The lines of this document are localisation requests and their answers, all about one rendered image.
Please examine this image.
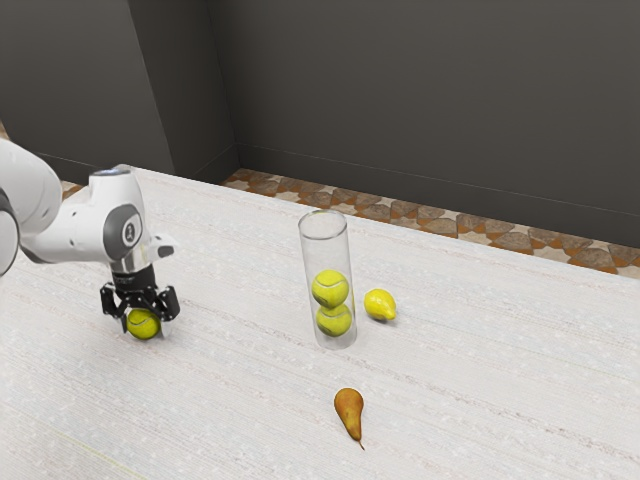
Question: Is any clear plastic tube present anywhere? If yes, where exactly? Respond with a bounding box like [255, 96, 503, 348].
[297, 209, 359, 350]

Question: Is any brown pear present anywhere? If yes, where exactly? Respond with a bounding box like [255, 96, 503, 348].
[333, 387, 366, 451]

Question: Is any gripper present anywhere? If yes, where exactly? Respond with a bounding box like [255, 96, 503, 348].
[99, 264, 181, 339]

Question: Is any yellow tennis ball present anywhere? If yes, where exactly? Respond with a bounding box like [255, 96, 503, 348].
[311, 269, 350, 309]
[315, 303, 353, 338]
[126, 308, 162, 341]

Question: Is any yellow lemon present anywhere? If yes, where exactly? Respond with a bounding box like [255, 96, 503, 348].
[363, 288, 398, 322]

